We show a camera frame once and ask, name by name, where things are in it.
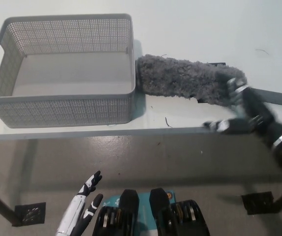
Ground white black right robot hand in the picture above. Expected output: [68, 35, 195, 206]
[203, 77, 282, 146]

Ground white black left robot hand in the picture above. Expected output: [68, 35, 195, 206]
[54, 170, 104, 236]

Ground grey fluffy duster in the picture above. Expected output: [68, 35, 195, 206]
[135, 54, 282, 107]

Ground black tape patch on desk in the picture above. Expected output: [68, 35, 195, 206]
[191, 61, 227, 104]

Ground grey perforated plastic basket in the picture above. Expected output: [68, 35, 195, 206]
[0, 13, 137, 128]

